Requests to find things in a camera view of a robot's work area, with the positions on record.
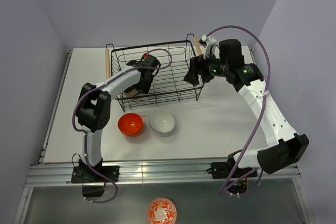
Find brown bowl beige inside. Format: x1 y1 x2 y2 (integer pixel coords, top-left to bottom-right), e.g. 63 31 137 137
123 86 141 97

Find orange white patterned bowl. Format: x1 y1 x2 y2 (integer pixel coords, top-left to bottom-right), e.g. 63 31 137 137
146 197 177 224

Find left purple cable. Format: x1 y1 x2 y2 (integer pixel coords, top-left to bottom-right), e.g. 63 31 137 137
72 49 173 204

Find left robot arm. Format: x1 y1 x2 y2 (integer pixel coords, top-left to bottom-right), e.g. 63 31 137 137
72 54 161 182

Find aluminium mounting rail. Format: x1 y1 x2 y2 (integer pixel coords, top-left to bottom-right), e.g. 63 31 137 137
24 157 301 188

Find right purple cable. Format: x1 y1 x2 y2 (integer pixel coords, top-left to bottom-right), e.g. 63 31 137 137
206 25 271 196

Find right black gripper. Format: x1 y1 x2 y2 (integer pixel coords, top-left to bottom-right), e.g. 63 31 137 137
184 49 229 86

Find black wire dish rack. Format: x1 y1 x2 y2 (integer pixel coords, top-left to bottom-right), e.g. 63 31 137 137
108 33 204 111

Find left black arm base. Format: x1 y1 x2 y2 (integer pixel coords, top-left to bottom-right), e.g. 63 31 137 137
70 166 120 198

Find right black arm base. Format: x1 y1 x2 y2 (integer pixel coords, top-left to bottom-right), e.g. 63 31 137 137
206 161 258 195

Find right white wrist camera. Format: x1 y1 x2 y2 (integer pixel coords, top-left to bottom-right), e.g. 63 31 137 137
199 35 218 59

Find purple cable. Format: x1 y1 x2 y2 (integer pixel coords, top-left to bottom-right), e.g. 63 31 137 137
206 25 271 196
72 49 173 204

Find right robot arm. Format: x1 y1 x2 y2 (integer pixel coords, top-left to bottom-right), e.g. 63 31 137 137
184 35 309 177

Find black white patterned bowl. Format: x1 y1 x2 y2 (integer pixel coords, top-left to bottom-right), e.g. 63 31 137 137
129 96 144 100

